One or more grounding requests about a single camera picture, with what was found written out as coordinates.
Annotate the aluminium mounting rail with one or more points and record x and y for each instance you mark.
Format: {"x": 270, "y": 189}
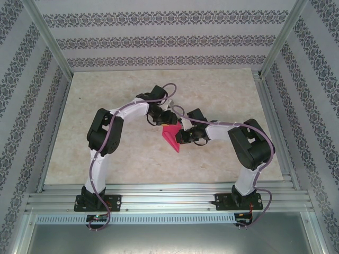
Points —
{"x": 167, "y": 198}

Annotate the grey metal panel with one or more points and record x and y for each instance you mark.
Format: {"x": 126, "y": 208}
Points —
{"x": 169, "y": 238}

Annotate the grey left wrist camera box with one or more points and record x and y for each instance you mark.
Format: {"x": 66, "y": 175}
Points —
{"x": 168, "y": 104}

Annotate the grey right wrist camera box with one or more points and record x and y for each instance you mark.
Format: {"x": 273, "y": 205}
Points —
{"x": 186, "y": 124}

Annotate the aluminium frame post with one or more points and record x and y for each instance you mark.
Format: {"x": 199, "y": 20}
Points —
{"x": 283, "y": 34}
{"x": 47, "y": 34}

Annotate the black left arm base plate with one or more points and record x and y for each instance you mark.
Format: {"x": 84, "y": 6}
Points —
{"x": 116, "y": 202}

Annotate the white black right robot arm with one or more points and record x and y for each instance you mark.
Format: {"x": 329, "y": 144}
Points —
{"x": 219, "y": 132}

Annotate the pink paper sheet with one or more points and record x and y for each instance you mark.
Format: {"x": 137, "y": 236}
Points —
{"x": 170, "y": 137}

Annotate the left aluminium frame post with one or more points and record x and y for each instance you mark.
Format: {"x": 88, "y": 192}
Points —
{"x": 47, "y": 34}

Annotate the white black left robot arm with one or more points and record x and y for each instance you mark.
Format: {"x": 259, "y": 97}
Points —
{"x": 100, "y": 172}

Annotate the right aluminium frame post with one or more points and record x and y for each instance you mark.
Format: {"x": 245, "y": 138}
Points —
{"x": 283, "y": 34}

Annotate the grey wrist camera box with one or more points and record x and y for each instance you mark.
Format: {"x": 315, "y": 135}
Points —
{"x": 186, "y": 124}
{"x": 168, "y": 104}

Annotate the left circuit board green light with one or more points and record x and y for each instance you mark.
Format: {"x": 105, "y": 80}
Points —
{"x": 96, "y": 217}

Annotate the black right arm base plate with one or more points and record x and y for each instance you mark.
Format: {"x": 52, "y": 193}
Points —
{"x": 219, "y": 202}

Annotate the aluminium side rail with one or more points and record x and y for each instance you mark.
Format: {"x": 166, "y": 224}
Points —
{"x": 275, "y": 132}
{"x": 50, "y": 148}

